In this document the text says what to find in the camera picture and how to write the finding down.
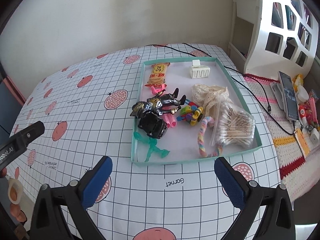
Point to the white shelf unit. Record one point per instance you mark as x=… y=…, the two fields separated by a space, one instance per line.
x=245 y=22

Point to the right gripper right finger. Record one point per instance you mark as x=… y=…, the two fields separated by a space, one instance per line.
x=232 y=181

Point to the black foil candy wrapper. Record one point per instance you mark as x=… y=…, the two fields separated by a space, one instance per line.
x=158 y=105

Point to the black hair claw clip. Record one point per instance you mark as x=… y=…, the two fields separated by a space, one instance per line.
x=153 y=126

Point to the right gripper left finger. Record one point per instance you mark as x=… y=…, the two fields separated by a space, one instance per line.
x=93 y=181

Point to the teal cardboard tray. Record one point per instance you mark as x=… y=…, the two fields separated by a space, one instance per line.
x=187 y=143

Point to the grey remote control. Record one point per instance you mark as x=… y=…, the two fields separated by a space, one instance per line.
x=277 y=91

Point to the black smartphone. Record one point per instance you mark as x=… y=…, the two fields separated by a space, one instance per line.
x=289 y=97

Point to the red white tube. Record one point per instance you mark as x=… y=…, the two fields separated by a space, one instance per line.
x=302 y=114

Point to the orange rice cracker packet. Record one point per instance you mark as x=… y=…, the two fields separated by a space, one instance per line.
x=158 y=74

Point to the pomegranate grid tablecloth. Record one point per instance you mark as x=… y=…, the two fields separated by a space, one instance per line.
x=86 y=111

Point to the cream hair claw clip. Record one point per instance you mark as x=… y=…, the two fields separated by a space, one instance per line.
x=198 y=71

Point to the colourful plastic link toy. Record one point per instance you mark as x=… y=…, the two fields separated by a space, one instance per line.
x=191 y=113

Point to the cotton swab bag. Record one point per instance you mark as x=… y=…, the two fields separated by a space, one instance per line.
x=233 y=125

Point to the cream lace scrunchie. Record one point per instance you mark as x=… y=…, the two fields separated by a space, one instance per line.
x=209 y=97

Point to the crochet striped blanket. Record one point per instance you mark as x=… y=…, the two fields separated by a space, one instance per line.
x=299 y=174

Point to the orange paper tag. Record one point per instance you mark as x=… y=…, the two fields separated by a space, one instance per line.
x=299 y=136

